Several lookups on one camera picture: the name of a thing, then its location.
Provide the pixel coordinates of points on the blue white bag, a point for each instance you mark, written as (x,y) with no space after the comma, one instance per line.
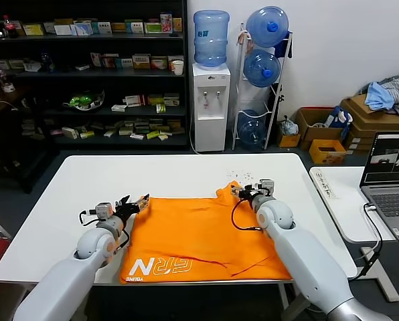
(340,116)

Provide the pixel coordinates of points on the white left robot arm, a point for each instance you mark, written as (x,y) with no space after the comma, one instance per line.
(69,277)

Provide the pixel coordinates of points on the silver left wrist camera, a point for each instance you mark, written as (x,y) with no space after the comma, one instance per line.
(103,211)

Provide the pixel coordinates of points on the large flat cardboard box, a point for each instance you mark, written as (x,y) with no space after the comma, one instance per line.
(377,119)

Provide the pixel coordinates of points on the red white medicine box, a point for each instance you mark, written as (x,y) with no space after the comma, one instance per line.
(135,100)
(159,63)

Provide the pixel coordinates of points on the tilted red white box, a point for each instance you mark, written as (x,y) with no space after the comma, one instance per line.
(95,59)

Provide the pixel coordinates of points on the flat white medicine box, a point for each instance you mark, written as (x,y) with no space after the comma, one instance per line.
(118,107)
(82,67)

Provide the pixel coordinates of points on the plain white medicine box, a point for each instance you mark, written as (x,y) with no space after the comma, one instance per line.
(63,29)
(70,133)

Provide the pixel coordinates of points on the yellow white medicine box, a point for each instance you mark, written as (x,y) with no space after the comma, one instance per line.
(34,29)

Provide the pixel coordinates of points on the clear plastic bottle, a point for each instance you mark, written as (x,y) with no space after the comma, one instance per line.
(4,79)

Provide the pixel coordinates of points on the open brown cardboard box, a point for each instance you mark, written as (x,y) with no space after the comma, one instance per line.
(320,132)

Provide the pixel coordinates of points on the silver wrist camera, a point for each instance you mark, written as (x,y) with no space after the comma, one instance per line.
(103,211)
(267,187)

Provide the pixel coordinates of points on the stacked brown cardboard boxes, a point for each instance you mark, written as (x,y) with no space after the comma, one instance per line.
(361,139)

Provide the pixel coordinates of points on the labelled blue water jug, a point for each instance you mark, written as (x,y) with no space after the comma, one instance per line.
(211,41)

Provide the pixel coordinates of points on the white side table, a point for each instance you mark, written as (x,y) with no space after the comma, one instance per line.
(346,214)

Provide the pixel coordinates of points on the small tan cardboard box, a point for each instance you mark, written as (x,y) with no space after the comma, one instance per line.
(290,141)

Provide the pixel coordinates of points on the green white bowl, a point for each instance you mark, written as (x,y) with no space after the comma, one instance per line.
(83,100)

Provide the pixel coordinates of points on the blue white medicine box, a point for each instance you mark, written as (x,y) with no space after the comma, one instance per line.
(83,28)

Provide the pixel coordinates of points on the cola bottle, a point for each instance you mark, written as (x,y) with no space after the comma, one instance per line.
(9,26)

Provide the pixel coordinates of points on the orange t-shirt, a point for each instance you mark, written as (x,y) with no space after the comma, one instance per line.
(186,234)

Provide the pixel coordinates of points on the dark wooden desk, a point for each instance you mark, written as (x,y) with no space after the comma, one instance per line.
(1,111)

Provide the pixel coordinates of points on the flat yellow medicine box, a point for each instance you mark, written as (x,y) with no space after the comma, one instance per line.
(118,27)

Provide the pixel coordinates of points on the white water dispenser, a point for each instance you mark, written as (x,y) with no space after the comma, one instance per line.
(209,132)

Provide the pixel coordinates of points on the flat yellow green box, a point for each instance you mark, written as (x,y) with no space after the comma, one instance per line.
(86,134)
(152,135)

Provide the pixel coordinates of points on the light blue garment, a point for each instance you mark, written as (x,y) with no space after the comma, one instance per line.
(378,96)

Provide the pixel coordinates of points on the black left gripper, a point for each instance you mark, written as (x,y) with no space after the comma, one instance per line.
(127,212)

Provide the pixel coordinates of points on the tall pink medicine box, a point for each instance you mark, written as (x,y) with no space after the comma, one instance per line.
(166,22)

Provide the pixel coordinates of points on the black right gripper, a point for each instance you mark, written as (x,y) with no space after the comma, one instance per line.
(249,193)

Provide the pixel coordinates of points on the yellow plastic crate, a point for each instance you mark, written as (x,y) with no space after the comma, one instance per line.
(320,154)

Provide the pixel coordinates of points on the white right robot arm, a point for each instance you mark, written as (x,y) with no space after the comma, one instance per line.
(303,254)

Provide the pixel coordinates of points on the small green medicine box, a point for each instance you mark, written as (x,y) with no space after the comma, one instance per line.
(160,108)

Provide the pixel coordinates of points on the dark blue bottle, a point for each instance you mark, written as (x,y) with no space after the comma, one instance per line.
(48,62)

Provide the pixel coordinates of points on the black shelving unit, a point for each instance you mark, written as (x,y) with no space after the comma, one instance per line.
(84,74)

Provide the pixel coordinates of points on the grey laptop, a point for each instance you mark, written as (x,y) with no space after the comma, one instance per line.
(393,200)

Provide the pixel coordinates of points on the white power strip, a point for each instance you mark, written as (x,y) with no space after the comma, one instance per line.
(325,185)

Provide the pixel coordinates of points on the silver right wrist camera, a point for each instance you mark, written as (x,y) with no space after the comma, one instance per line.
(267,187)

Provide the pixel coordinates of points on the yellow orange medicine box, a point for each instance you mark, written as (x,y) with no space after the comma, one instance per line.
(141,61)

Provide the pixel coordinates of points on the white jug rack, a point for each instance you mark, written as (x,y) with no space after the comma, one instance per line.
(275,91)

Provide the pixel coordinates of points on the white paper cup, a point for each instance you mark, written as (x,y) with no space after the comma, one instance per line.
(177,67)

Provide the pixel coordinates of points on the dark blue hanging cloth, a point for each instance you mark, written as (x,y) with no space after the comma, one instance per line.
(281,49)

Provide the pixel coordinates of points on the black tripod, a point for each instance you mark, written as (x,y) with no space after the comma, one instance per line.
(278,102)

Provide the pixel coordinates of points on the grey plastic bag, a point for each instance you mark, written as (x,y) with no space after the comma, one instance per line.
(289,126)

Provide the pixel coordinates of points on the flat white red box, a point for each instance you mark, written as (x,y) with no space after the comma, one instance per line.
(136,135)

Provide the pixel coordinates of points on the pink hanging cloth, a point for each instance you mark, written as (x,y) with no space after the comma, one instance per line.
(242,37)

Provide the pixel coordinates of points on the yellow green medicine box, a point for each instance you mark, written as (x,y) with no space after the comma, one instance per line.
(155,99)

